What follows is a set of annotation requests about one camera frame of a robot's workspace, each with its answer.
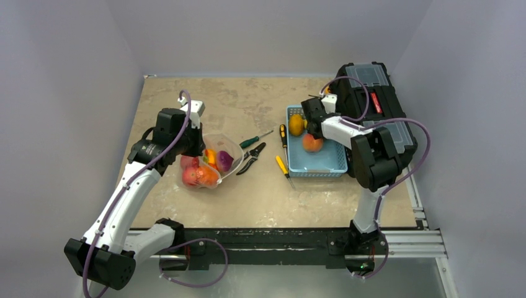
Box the black handled pliers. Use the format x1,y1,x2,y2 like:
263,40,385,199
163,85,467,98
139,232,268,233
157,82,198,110
236,142,266,176

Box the clear zip top bag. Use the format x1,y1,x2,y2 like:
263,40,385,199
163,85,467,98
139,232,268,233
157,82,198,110
179,133,244,189

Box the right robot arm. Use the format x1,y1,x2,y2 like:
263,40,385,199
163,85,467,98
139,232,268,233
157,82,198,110
301,97,403,253

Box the yellow handled screwdriver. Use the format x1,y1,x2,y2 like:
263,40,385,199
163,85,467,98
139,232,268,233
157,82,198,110
275,155,296,190

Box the red bell pepper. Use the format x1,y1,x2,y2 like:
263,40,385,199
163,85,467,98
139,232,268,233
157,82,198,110
180,155,200,170

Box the orange small pumpkin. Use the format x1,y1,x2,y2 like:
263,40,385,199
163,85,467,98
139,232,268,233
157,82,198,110
195,166,220,187

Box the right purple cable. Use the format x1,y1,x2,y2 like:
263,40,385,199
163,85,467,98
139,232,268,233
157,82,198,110
319,76,432,281

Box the yellow bell pepper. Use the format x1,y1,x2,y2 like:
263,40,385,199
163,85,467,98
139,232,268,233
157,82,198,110
203,149,218,170

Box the blue plastic basket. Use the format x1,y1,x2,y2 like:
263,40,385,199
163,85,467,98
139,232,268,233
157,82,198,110
286,104,349,178

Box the black yellow screwdriver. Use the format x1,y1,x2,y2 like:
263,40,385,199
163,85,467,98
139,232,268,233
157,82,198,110
280,124,288,166

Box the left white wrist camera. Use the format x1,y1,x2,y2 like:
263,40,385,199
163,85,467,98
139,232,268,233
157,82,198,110
177,96,205,129

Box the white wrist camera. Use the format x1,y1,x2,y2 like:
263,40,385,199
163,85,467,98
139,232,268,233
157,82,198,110
321,93,337,114
177,96,205,129

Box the black tool box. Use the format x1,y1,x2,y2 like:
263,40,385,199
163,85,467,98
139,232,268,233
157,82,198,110
328,62,419,178

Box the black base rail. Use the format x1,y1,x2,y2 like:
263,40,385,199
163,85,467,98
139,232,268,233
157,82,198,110
84,228,447,273

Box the peach fruit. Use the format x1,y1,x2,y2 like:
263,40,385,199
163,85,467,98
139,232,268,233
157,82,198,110
302,133,324,153

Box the purple eggplant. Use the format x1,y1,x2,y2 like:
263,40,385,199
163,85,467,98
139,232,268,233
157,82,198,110
216,150,234,173

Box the yellow lemon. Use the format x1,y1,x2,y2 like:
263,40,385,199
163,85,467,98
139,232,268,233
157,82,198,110
288,114,305,137

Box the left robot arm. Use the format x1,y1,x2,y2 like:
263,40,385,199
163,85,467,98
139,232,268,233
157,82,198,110
64,103,205,297

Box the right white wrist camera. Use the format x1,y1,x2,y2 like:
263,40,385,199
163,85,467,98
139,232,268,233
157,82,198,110
321,93,337,114

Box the green handled screwdriver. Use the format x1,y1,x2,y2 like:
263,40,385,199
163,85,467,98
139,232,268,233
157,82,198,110
239,130,273,149

